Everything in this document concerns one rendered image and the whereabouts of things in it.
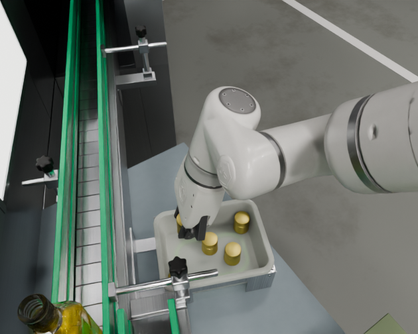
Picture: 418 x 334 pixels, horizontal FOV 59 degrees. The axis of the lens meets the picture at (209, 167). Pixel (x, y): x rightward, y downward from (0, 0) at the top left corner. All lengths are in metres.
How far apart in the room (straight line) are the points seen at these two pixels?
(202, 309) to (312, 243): 1.03
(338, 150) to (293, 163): 0.13
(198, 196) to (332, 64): 2.25
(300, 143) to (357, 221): 1.45
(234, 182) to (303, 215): 1.43
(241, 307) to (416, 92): 0.61
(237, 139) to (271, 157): 0.04
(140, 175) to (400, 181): 0.76
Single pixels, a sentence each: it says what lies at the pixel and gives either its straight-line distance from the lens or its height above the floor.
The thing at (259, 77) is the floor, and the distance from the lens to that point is 2.50.
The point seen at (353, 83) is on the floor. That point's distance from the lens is 2.59.
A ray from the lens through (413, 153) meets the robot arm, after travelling 0.29.
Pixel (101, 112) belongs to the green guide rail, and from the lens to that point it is 0.84.
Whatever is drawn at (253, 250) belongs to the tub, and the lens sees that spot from 0.84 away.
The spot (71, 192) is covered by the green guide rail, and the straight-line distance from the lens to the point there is 0.79.
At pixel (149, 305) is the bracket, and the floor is 0.88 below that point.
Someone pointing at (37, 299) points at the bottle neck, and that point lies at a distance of 0.44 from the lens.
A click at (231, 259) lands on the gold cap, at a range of 0.79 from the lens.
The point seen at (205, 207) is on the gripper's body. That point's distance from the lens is 0.56.
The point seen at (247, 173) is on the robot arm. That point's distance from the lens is 0.41.
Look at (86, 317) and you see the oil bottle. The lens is 0.52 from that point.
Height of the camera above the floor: 1.52
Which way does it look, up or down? 51 degrees down
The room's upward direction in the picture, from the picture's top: straight up
